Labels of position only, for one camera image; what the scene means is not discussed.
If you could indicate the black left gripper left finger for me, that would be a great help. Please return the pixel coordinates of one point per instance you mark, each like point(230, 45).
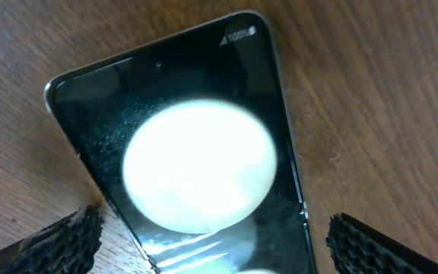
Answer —
point(67, 246)

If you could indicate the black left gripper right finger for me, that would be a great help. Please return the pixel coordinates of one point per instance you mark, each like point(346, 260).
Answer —
point(357, 248)

